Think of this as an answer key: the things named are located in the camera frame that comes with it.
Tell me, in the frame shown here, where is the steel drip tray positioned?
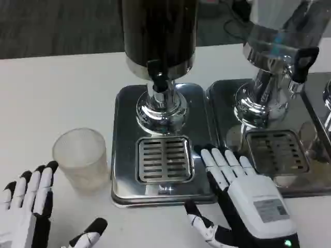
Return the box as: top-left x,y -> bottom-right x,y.
300,72 -> 331,166
111,83 -> 219,208
205,78 -> 331,198

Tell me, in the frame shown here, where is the slotted steel drip grid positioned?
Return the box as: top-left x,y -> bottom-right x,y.
136,136 -> 195,184
245,129 -> 310,177

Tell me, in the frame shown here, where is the clear tank steel drink dispenser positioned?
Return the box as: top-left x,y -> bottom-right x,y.
233,0 -> 331,129

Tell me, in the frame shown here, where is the clear ribbed glass cup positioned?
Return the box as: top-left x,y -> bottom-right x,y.
52,127 -> 110,197

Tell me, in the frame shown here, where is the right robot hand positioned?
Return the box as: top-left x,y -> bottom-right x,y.
184,144 -> 301,248

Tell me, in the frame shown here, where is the black cable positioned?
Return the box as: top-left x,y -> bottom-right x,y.
223,0 -> 255,42

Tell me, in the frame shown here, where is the dark tank drink dispenser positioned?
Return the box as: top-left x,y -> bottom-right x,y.
121,0 -> 200,135

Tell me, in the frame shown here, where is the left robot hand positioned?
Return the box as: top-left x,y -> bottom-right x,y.
0,160 -> 108,248

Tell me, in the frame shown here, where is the steel tap with black lever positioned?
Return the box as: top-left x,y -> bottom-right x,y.
286,46 -> 320,94

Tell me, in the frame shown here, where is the steel dispenser pedestal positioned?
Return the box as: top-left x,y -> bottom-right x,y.
321,80 -> 331,135

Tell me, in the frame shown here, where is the black tap of dark dispenser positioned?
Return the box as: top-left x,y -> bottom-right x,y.
146,59 -> 169,93

